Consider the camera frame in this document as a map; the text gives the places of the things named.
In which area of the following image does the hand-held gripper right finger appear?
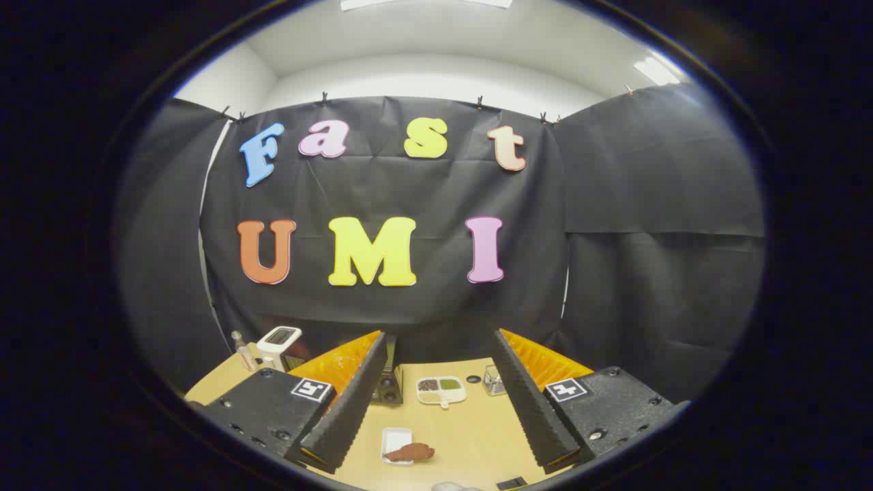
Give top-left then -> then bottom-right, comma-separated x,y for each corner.
491,328 -> 691,475

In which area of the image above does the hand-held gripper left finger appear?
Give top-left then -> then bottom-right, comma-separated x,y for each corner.
194,330 -> 389,475

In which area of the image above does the black toaster oven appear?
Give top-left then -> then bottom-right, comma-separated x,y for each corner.
283,333 -> 404,406

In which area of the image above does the brown meat steak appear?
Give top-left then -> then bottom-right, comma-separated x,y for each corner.
384,443 -> 436,463

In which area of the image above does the white toaster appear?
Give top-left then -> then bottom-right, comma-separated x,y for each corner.
256,326 -> 303,372

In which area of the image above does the white plastic tray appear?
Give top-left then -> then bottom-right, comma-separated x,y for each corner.
381,428 -> 414,466

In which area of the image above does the white divided dish with grains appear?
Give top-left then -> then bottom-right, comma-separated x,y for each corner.
416,376 -> 468,410

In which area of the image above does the small clear bottle orange label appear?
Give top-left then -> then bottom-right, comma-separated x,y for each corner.
231,331 -> 258,372

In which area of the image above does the row of black cloth clips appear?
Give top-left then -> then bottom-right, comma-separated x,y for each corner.
218,83 -> 635,127

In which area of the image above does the ceiling light panel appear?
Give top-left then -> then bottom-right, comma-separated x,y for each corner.
634,57 -> 681,87
340,0 -> 514,10

